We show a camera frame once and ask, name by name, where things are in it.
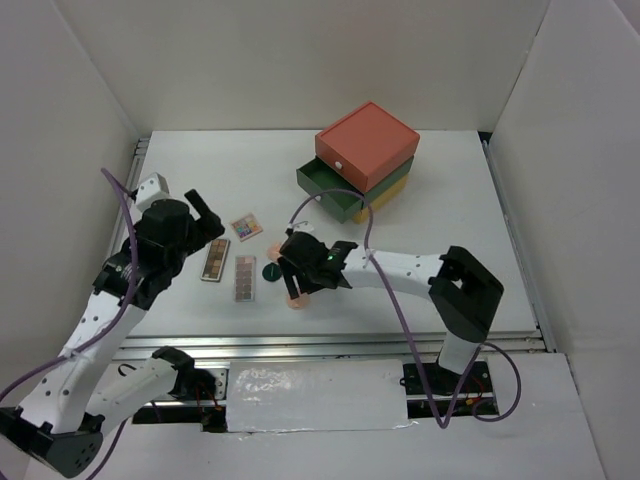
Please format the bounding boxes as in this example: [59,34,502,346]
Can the dark green cushion puff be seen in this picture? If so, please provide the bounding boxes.
[261,262,282,283]

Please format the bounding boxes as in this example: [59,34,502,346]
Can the green drawer box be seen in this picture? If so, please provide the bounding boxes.
[294,154,414,225]

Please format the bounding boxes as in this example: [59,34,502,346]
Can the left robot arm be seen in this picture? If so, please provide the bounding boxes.
[1,190,224,479]

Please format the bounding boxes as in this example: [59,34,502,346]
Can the peach makeup sponge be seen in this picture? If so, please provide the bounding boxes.
[267,242,281,263]

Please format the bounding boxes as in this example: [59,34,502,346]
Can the yellow drawer box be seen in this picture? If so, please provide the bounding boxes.
[366,174,409,212]

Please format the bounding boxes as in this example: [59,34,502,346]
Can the aluminium table rail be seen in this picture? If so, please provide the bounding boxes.
[117,130,546,362]

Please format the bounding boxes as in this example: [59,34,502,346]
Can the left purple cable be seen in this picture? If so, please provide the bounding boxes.
[0,167,161,480]

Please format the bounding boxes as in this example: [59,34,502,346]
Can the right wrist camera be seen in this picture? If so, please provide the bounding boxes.
[285,220,314,236]

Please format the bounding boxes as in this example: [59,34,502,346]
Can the colourful square eyeshadow palette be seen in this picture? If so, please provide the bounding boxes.
[230,213,263,242]

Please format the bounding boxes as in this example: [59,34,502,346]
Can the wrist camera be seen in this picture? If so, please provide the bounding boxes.
[285,220,314,236]
[134,172,171,213]

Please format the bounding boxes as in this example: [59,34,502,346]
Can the pink-brown eyeshadow palette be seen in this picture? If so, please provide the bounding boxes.
[234,255,256,302]

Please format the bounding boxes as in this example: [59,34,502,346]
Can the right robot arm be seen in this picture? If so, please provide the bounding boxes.
[277,232,504,392]

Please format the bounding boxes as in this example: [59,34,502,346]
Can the peach round puff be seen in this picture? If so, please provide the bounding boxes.
[286,293,310,310]

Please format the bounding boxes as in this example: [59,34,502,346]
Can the white front cover panel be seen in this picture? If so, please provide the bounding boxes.
[226,359,410,433]

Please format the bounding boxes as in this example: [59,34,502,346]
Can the brown eyeshadow palette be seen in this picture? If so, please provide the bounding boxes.
[200,238,231,283]

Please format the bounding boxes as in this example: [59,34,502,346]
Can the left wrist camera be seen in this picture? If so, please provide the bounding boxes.
[134,172,171,213]

